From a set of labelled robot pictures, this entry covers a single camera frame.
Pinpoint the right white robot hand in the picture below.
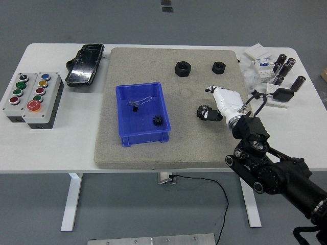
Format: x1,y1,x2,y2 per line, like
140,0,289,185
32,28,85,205
201,85,245,123

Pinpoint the large black gear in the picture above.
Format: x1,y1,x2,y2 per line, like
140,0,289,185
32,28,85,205
196,105,213,121

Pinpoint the blue plastic box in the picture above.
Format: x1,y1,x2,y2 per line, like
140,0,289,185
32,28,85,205
115,82,171,148

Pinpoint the small black hex nut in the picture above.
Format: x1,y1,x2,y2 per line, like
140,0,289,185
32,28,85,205
212,61,226,75

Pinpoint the large black hex nut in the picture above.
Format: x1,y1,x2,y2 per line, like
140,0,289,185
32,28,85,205
174,61,192,77

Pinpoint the grey emergency-stop button box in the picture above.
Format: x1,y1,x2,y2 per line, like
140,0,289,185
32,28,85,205
22,72,64,130

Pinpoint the grey four-button control box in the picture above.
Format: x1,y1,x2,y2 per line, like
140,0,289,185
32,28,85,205
2,72,39,123

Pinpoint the clear plastic bag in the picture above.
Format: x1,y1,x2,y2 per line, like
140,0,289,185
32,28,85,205
241,63,261,90

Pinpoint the white circuit breaker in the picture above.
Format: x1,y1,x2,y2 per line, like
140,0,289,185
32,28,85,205
251,57,276,84

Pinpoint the white socket panel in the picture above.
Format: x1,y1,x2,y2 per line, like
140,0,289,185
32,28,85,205
265,83,291,109

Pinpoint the black clip with clear tag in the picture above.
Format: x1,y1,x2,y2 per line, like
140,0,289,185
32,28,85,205
128,95,153,112

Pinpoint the grey-brown foam mat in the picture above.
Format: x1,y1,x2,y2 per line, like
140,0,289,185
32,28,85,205
94,47,266,169

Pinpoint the silver under-table control unit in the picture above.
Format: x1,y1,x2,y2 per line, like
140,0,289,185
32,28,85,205
157,173,177,185

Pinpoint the white table leg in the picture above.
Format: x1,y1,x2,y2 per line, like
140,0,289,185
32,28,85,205
239,172,263,228
60,173,84,232

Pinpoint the black wrapped foot pedal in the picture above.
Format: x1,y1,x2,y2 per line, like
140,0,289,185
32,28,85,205
64,43,106,88

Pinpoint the grey metal plate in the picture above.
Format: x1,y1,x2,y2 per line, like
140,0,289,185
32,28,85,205
87,233,217,245

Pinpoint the black plug with cord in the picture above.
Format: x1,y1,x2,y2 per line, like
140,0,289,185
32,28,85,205
250,89,275,101

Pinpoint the white wall switch panel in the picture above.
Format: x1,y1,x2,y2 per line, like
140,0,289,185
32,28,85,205
244,43,273,60

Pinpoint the black power cable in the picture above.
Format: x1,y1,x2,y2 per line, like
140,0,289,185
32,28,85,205
170,174,229,243

